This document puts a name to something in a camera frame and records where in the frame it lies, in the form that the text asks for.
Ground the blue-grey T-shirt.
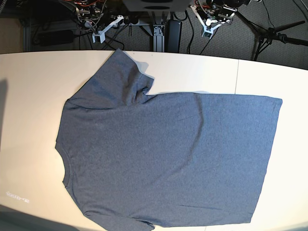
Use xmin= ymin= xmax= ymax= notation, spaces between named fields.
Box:
xmin=55 ymin=50 xmax=282 ymax=231

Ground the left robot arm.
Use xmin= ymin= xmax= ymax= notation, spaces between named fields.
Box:
xmin=193 ymin=0 xmax=251 ymax=26

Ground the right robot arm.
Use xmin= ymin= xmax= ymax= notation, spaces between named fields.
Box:
xmin=66 ymin=0 xmax=108 ymax=32

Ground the black power adapter brick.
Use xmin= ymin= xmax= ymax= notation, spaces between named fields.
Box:
xmin=165 ymin=20 xmax=182 ymax=53

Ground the black box under table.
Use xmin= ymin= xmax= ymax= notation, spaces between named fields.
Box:
xmin=32 ymin=30 xmax=75 ymax=47

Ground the black tripod stand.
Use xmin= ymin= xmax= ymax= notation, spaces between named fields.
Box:
xmin=235 ymin=11 xmax=308 ymax=61

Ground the aluminium frame post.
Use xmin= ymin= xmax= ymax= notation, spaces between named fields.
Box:
xmin=153 ymin=24 xmax=165 ymax=52

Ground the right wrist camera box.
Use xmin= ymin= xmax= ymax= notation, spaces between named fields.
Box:
xmin=92 ymin=32 xmax=105 ymax=43

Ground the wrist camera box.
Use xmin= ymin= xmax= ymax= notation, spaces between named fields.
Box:
xmin=92 ymin=32 xmax=105 ymax=43
xmin=202 ymin=31 xmax=213 ymax=39

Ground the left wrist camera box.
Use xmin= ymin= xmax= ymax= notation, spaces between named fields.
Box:
xmin=202 ymin=31 xmax=213 ymax=39

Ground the grey base camera mount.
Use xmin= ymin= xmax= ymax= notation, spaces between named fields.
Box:
xmin=123 ymin=0 xmax=192 ymax=12

